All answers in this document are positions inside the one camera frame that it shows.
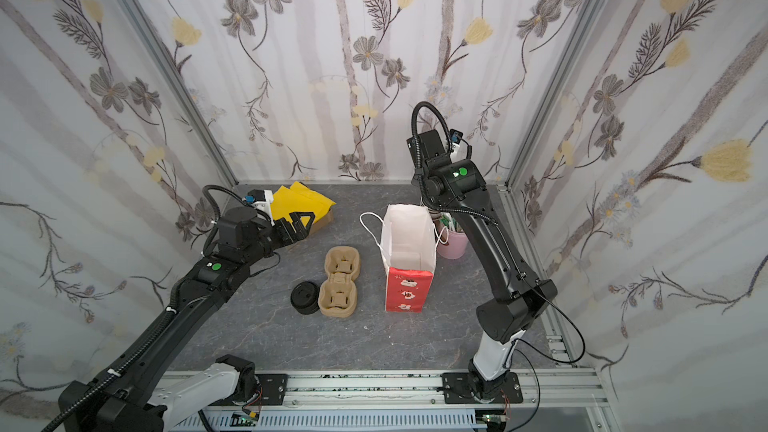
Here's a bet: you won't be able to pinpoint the brown pulp cup carrier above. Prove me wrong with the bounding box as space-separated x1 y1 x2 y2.
317 246 361 318

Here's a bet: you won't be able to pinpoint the red white paper bag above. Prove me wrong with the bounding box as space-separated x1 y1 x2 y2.
359 204 441 313

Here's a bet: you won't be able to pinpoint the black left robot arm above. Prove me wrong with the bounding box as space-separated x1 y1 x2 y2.
45 184 316 431

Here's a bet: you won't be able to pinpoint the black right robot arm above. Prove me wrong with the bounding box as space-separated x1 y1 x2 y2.
407 101 557 402

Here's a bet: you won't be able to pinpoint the brown cardboard napkin box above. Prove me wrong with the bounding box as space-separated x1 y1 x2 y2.
309 209 334 235

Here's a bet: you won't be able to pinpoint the yellow napkin stack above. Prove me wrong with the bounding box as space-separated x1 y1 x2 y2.
270 182 335 221

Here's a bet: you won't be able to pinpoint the stack of black lids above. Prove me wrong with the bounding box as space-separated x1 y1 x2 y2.
290 281 320 315

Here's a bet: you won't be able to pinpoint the green white wrapped straws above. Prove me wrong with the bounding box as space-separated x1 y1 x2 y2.
440 213 463 233

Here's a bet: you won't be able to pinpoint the pink straw holder cup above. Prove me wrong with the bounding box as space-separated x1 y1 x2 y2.
436 226 469 260

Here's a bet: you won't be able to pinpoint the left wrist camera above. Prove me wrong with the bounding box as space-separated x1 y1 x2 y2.
244 189 274 216

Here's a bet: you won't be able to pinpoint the aluminium mounting rail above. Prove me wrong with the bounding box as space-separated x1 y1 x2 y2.
148 365 621 431

